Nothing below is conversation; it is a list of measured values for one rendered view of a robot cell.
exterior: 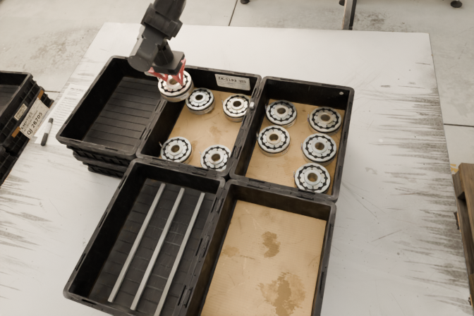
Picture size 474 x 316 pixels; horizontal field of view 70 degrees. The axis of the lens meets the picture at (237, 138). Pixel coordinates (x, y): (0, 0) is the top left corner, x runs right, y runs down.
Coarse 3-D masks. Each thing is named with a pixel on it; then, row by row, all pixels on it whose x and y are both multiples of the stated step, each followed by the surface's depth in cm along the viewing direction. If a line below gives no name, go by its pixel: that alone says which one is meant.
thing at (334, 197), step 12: (264, 84) 112; (300, 84) 111; (312, 84) 110; (324, 84) 109; (348, 108) 104; (252, 120) 104; (348, 120) 100; (240, 144) 100; (240, 156) 98; (240, 180) 93; (252, 180) 93; (336, 180) 90; (300, 192) 89; (312, 192) 89; (336, 192) 88
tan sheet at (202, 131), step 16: (224, 96) 124; (208, 112) 121; (176, 128) 119; (192, 128) 118; (208, 128) 117; (224, 128) 116; (192, 144) 114; (208, 144) 113; (224, 144) 113; (192, 160) 110
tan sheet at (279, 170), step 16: (304, 112) 116; (288, 128) 113; (304, 128) 112; (256, 144) 111; (336, 144) 108; (256, 160) 108; (272, 160) 107; (288, 160) 106; (304, 160) 106; (256, 176) 104; (272, 176) 104; (288, 176) 103
